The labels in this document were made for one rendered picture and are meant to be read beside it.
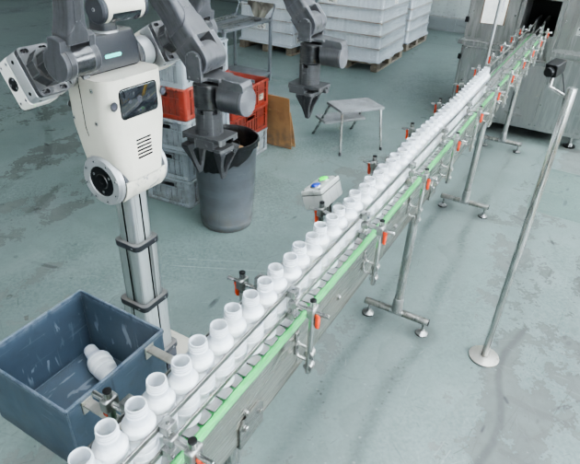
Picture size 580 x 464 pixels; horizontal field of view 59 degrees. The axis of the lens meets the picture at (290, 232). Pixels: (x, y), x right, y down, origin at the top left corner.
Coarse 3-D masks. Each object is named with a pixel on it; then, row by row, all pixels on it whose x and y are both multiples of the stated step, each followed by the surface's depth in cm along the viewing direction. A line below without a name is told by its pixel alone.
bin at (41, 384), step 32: (32, 320) 135; (64, 320) 145; (96, 320) 149; (128, 320) 140; (0, 352) 129; (32, 352) 138; (64, 352) 148; (128, 352) 148; (160, 352) 130; (0, 384) 125; (32, 384) 141; (64, 384) 145; (96, 384) 118; (128, 384) 128; (32, 416) 123; (64, 416) 113; (96, 416) 121; (64, 448) 122
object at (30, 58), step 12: (24, 48) 122; (36, 48) 124; (24, 60) 121; (36, 60) 120; (24, 72) 122; (36, 72) 120; (36, 84) 122; (48, 84) 123; (60, 84) 127; (48, 96) 126
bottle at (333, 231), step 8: (328, 216) 147; (336, 216) 146; (328, 224) 145; (336, 224) 145; (328, 232) 145; (336, 232) 146; (336, 248) 148; (336, 256) 150; (328, 264) 150; (336, 264) 152
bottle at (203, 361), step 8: (192, 336) 102; (200, 336) 103; (192, 344) 103; (200, 344) 104; (192, 352) 101; (200, 352) 101; (208, 352) 103; (192, 360) 102; (200, 360) 102; (208, 360) 102; (200, 368) 101; (208, 368) 103; (200, 376) 102; (208, 384) 105; (200, 392) 105; (208, 392) 106
